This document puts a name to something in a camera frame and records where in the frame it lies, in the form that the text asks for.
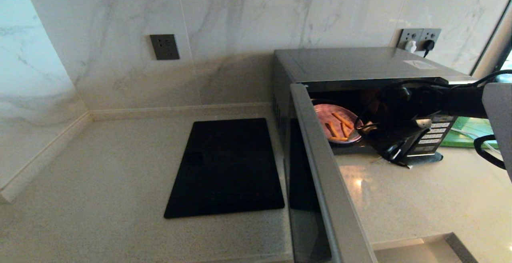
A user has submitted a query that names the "green cutting board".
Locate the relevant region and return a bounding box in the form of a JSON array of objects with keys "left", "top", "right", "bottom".
[{"left": 441, "top": 117, "right": 498, "bottom": 149}]

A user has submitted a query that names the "purple plate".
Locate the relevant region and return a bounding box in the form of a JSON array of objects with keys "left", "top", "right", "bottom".
[{"left": 313, "top": 104, "right": 362, "bottom": 144}]

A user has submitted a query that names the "white power cable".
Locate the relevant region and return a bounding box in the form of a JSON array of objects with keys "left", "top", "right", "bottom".
[{"left": 451, "top": 128, "right": 498, "bottom": 155}]

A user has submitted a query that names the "silver microwave oven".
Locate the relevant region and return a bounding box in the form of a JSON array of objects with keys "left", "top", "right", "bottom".
[{"left": 273, "top": 47, "right": 476, "bottom": 167}]

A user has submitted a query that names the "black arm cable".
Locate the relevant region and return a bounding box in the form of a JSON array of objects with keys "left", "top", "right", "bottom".
[{"left": 354, "top": 69, "right": 512, "bottom": 171}]

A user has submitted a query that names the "white sticker label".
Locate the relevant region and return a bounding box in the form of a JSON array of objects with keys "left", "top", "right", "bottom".
[{"left": 403, "top": 60, "right": 437, "bottom": 70}]

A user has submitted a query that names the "black metal frame post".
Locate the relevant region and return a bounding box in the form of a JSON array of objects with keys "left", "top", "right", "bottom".
[{"left": 471, "top": 0, "right": 512, "bottom": 76}]

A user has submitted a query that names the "dark glass microwave door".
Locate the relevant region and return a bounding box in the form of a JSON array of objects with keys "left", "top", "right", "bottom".
[{"left": 284, "top": 83, "right": 378, "bottom": 263}]

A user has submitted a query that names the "dark single wall socket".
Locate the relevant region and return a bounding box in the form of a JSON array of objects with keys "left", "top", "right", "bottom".
[{"left": 150, "top": 34, "right": 180, "bottom": 60}]

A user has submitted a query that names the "black rubber pad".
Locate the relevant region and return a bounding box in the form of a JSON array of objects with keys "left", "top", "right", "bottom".
[{"left": 384, "top": 151, "right": 444, "bottom": 169}]

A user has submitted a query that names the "grey double wall socket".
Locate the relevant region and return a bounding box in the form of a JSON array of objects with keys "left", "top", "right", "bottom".
[{"left": 396, "top": 28, "right": 441, "bottom": 52}]

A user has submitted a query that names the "black glass induction cooktop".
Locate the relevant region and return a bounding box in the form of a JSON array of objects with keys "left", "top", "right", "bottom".
[{"left": 164, "top": 118, "right": 285, "bottom": 219}]

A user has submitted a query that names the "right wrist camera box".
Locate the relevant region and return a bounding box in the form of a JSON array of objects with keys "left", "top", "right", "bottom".
[{"left": 372, "top": 85, "right": 418, "bottom": 124}]

